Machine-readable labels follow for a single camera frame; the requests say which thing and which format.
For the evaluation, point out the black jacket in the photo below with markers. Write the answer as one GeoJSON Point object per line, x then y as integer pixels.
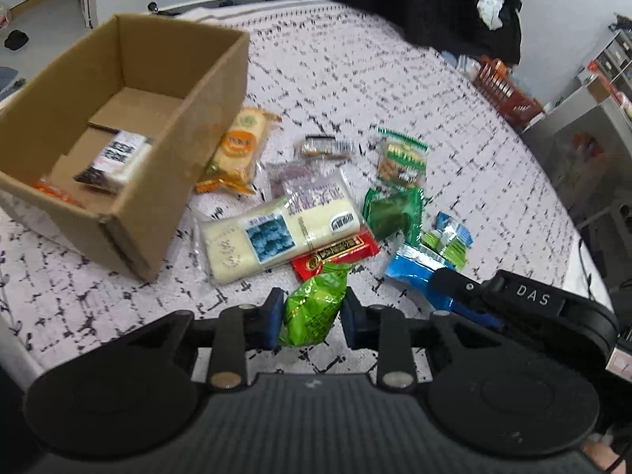
{"type": "Point", "coordinates": [419, 5]}

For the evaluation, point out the white desk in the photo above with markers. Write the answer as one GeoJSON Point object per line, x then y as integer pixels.
{"type": "Point", "coordinates": [587, 108]}

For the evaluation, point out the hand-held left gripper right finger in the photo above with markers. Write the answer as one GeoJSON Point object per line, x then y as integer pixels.
{"type": "Point", "coordinates": [351, 321]}

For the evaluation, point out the dark green snack packet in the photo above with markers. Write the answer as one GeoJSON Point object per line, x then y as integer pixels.
{"type": "Point", "coordinates": [390, 215]}

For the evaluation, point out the white crumpled cloth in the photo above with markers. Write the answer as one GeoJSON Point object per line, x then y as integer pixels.
{"type": "Point", "coordinates": [489, 7]}

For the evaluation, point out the yellow orange biscuit packet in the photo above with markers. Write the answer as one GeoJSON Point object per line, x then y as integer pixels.
{"type": "Point", "coordinates": [239, 145]}

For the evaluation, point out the grey drawer unit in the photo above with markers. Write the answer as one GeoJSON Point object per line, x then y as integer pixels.
{"type": "Point", "coordinates": [617, 54]}

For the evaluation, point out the purple cake packet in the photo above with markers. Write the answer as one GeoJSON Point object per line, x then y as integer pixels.
{"type": "Point", "coordinates": [291, 175]}

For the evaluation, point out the red snack packet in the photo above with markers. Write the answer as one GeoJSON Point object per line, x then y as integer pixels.
{"type": "Point", "coordinates": [340, 252]}

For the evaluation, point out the black slipper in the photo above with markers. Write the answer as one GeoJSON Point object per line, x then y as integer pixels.
{"type": "Point", "coordinates": [15, 39]}

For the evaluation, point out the brown cardboard box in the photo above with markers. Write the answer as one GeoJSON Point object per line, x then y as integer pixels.
{"type": "Point", "coordinates": [207, 108]}

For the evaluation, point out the small dark clear snack packet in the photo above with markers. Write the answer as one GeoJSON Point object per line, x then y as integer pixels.
{"type": "Point", "coordinates": [321, 145]}

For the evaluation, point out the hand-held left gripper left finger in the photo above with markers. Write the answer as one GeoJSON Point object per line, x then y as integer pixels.
{"type": "Point", "coordinates": [269, 318]}

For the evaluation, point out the cream bread packet blue picture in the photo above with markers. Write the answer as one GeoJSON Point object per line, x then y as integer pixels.
{"type": "Point", "coordinates": [232, 252]}

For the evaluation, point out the black and white snack packet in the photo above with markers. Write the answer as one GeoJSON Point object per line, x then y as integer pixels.
{"type": "Point", "coordinates": [116, 155]}

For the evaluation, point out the light green snack packet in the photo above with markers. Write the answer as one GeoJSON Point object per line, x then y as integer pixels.
{"type": "Point", "coordinates": [311, 311]}

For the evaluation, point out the green white biscuit packet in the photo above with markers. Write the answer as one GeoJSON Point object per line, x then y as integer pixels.
{"type": "Point", "coordinates": [401, 158]}

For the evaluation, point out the blue silver snack packet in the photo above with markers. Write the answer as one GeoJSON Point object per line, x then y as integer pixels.
{"type": "Point", "coordinates": [410, 266]}

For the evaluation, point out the orange snack packet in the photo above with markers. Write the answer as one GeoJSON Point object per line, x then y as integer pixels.
{"type": "Point", "coordinates": [54, 190]}

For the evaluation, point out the cream bread packet purple print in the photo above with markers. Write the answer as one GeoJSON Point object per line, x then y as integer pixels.
{"type": "Point", "coordinates": [326, 217]}

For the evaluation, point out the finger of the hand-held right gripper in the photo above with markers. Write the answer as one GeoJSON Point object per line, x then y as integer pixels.
{"type": "Point", "coordinates": [476, 315]}
{"type": "Point", "coordinates": [456, 282]}

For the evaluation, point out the red plastic basket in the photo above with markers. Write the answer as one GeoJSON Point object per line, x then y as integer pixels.
{"type": "Point", "coordinates": [513, 101]}

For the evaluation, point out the small blue green snack packet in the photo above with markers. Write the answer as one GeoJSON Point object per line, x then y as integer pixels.
{"type": "Point", "coordinates": [449, 242]}

